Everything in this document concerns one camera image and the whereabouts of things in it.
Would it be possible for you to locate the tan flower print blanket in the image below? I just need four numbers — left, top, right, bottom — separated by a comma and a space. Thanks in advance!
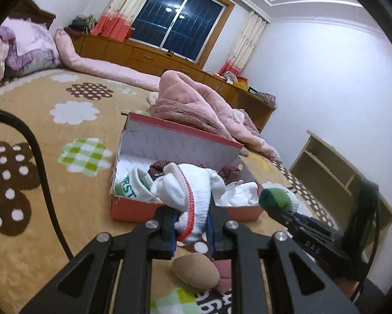
0, 69, 340, 314

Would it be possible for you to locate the purple ruffled pillow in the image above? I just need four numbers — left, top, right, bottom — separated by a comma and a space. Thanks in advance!
0, 18, 61, 79

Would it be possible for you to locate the cream wooden bookshelf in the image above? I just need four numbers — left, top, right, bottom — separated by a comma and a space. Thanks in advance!
289, 130, 392, 233

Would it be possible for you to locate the pink sock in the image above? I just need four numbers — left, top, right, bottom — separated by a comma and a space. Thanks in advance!
214, 260, 232, 293

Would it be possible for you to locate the dark wooden headboard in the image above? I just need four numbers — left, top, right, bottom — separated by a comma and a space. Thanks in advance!
18, 0, 57, 30

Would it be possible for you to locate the white sock with red trim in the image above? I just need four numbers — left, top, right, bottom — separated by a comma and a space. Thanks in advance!
150, 163, 225, 244

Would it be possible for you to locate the white sock with green band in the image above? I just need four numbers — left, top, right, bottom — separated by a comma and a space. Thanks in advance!
115, 167, 164, 203

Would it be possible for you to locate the long wooden cabinet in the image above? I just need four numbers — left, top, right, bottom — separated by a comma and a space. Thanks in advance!
72, 34, 277, 133

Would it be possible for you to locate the red shoe box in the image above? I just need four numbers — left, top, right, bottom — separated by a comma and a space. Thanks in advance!
110, 112, 265, 222

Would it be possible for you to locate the wood framed window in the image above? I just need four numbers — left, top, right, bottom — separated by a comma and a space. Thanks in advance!
124, 0, 236, 71

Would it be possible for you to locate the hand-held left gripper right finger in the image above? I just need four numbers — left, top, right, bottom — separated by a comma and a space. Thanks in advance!
206, 193, 360, 314

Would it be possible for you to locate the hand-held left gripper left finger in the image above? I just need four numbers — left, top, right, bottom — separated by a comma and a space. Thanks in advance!
19, 206, 180, 314

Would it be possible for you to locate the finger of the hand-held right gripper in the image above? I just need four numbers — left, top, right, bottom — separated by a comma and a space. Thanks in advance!
267, 208, 303, 234
294, 214, 333, 236

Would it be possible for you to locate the pink quilted robe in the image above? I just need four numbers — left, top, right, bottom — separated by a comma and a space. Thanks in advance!
149, 70, 282, 162

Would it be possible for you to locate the beige sock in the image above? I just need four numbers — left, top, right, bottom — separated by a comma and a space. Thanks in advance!
172, 253, 221, 290

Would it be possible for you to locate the white sock with green toe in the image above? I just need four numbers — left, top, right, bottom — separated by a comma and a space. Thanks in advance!
259, 187, 311, 217

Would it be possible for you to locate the rolled pink quilt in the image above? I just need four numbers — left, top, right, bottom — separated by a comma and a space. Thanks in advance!
54, 28, 162, 90

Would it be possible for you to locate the cream and orange curtain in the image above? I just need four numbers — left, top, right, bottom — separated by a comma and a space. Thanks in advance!
91, 0, 164, 42
218, 11, 269, 77

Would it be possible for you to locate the pile of dark clothes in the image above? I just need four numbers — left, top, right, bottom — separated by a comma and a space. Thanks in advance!
67, 15, 98, 36

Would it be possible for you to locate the brown fuzzy sock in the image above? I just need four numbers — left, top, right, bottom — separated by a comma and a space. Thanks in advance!
149, 160, 180, 180
217, 164, 245, 185

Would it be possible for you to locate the black cable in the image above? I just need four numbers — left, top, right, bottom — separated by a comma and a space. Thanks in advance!
0, 109, 75, 259

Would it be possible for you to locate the stack of colourful packets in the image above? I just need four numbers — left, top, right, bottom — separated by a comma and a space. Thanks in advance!
248, 87, 277, 106

